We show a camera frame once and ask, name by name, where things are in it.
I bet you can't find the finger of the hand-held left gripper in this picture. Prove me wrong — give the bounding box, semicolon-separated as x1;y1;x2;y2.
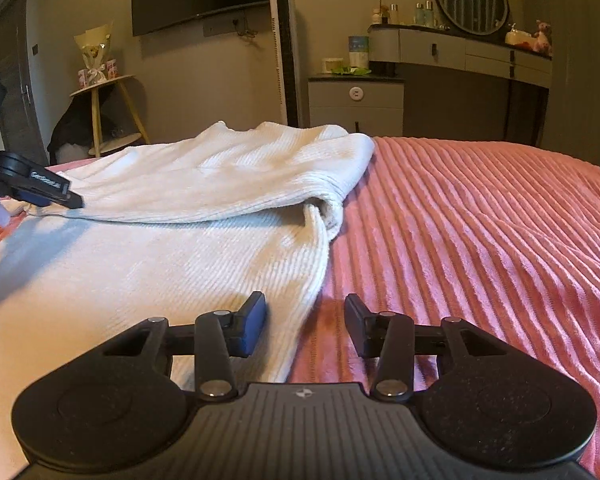
0;152;84;209

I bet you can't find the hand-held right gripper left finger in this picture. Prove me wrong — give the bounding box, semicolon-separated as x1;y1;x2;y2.
100;291;267;402

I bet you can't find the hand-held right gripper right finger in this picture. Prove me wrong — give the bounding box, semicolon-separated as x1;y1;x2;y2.
344;293;503;402

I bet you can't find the white ribbed knit sweater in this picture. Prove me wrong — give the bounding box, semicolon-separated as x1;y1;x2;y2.
0;120;377;386

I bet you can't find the black clothes pile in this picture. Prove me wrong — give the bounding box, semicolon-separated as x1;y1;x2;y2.
47;82;126;166

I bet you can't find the dark wooden door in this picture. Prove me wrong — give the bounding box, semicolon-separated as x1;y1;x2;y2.
0;0;49;167

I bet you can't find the round wooden side table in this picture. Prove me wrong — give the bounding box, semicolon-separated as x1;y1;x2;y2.
69;74;151;158

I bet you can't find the cream flower bouquet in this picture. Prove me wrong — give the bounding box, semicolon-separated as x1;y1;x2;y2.
73;21;115;86

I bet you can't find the pink striped blanket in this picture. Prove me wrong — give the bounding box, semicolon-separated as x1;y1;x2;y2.
0;136;600;480

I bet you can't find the grey nightstand cabinet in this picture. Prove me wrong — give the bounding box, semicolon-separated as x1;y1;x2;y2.
307;74;406;137

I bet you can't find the white tower fan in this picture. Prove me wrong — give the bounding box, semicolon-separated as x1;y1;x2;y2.
268;0;302;129

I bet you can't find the pale blue canister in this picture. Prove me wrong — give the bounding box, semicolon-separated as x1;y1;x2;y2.
348;35;370;69

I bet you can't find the grey vanity dresser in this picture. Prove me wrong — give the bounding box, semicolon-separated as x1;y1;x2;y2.
367;24;553;143

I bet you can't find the cream tissue holder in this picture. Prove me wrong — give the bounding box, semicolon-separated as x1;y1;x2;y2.
504;24;534;47

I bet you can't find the pink plush toy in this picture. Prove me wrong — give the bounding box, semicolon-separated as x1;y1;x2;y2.
531;19;554;55

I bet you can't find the black hanging cable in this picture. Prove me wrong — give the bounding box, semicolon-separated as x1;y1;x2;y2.
231;14;259;40

